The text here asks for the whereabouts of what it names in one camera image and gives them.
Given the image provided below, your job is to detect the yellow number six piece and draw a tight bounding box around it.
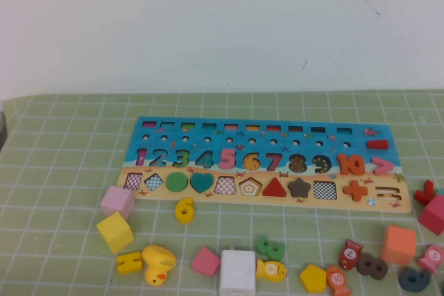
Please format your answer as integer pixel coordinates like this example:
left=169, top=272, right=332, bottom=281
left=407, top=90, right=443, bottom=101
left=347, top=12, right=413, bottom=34
left=175, top=197, right=194, bottom=225

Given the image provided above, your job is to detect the pink number five piece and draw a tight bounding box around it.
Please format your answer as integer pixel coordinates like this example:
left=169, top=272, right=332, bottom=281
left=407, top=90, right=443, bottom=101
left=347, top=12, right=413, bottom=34
left=218, top=148, right=238, bottom=169

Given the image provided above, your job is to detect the colourful wooden puzzle board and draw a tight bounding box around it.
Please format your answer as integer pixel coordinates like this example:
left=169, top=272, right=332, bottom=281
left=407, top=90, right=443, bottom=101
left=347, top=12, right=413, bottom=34
left=116, top=116, right=413, bottom=214

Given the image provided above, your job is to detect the green number three piece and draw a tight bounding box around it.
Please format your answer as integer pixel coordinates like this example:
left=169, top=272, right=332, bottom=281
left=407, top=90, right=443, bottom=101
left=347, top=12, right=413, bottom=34
left=256, top=236, right=286, bottom=261

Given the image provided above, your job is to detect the orange number ten piece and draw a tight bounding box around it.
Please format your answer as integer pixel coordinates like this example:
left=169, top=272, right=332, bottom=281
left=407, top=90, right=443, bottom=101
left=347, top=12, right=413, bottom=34
left=336, top=153, right=366, bottom=176

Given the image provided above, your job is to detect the orange plus sign piece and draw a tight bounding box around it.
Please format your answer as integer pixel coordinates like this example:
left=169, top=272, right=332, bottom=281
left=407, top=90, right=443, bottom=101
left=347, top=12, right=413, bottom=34
left=343, top=180, right=368, bottom=202

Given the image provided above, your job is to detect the yellow equals sign piece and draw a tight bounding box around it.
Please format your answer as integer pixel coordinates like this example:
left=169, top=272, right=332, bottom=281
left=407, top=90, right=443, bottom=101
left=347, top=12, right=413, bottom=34
left=116, top=250, right=144, bottom=275

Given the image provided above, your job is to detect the pink greater-than sign piece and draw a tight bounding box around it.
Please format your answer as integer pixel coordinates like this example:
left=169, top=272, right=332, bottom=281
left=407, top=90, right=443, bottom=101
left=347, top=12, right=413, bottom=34
left=370, top=157, right=395, bottom=175

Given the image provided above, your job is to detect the brown number eight piece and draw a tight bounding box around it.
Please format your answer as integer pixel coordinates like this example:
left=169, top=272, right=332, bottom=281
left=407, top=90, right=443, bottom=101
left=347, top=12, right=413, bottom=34
left=356, top=252, right=389, bottom=280

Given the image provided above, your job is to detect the red less-than sign piece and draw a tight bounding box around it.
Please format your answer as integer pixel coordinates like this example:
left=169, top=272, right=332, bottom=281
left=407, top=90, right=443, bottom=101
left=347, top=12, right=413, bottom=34
left=412, top=179, right=436, bottom=206

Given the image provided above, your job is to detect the slate grey number nine piece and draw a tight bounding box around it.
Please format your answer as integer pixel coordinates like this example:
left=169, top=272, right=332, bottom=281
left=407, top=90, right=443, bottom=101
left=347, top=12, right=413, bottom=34
left=398, top=267, right=432, bottom=293

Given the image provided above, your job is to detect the teal heart block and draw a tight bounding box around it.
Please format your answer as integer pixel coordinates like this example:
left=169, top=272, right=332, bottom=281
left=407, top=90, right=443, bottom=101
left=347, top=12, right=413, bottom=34
left=189, top=172, right=215, bottom=194

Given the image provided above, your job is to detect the green circle block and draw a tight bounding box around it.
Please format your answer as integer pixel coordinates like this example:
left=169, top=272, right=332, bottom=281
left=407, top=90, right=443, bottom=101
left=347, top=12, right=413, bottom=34
left=165, top=172, right=189, bottom=193

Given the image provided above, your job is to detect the red triangle block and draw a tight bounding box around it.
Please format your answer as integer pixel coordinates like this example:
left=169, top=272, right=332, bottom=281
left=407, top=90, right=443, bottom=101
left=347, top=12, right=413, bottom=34
left=262, top=177, right=288, bottom=198

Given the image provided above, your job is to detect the brown star block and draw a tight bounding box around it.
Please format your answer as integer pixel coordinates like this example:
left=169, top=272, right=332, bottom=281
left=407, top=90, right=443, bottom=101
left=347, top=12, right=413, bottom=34
left=287, top=177, right=311, bottom=198

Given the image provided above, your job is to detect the light pink wooden cube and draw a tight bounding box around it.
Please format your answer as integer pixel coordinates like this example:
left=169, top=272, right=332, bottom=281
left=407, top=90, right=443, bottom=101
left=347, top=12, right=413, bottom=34
left=99, top=185, right=136, bottom=220

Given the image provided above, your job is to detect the pink flat square block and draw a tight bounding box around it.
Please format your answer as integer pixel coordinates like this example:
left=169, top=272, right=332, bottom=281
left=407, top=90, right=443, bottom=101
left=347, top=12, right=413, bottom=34
left=190, top=245, right=222, bottom=279

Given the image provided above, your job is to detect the white USB charger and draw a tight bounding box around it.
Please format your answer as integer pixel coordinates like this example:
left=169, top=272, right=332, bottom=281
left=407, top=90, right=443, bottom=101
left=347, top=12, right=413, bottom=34
left=219, top=244, right=257, bottom=296

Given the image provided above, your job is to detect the yellow rubber duck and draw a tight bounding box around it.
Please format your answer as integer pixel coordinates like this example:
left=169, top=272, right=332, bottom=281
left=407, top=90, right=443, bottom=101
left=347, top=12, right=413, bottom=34
left=141, top=244, right=177, bottom=288

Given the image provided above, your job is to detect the yellow wooden cube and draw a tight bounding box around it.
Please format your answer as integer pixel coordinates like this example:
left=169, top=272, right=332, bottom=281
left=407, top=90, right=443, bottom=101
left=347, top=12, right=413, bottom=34
left=96, top=211, right=135, bottom=254

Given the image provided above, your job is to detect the yellow fish number nine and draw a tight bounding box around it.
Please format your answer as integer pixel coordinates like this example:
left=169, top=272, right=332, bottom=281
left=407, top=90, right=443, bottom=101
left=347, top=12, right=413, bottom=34
left=255, top=259, right=288, bottom=281

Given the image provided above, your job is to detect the green checked tablecloth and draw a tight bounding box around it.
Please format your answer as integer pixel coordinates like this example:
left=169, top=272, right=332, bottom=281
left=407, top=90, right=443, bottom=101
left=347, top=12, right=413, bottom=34
left=0, top=89, right=444, bottom=296

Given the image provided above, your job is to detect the yellow pentagon block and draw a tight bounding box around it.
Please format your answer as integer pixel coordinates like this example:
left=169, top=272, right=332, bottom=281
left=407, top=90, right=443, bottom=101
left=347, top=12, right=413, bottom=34
left=299, top=263, right=327, bottom=293

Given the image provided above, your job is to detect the red fish number seven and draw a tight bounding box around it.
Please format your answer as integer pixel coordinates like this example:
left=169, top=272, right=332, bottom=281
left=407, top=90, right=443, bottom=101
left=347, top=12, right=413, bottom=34
left=338, top=238, right=364, bottom=271

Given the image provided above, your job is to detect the orange fish number ten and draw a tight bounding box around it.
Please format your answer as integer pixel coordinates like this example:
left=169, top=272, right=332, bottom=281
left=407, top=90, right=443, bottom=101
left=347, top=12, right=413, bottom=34
left=325, top=265, right=352, bottom=296

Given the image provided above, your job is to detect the orange wooden cube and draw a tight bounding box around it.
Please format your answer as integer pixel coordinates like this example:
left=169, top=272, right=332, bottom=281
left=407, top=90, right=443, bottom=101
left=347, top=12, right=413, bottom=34
left=380, top=225, right=417, bottom=266

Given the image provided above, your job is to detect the grey object at table edge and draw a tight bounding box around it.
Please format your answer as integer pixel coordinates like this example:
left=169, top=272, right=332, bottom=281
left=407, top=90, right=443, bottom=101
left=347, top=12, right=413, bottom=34
left=0, top=110, right=8, bottom=144

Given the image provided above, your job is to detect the crimson wooden cube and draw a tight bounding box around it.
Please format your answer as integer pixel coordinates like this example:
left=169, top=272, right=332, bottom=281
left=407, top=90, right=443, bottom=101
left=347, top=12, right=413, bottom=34
left=418, top=193, right=444, bottom=236

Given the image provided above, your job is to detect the pink fish number five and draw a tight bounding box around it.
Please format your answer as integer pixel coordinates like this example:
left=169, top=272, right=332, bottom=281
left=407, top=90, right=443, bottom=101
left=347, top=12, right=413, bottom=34
left=417, top=244, right=444, bottom=275

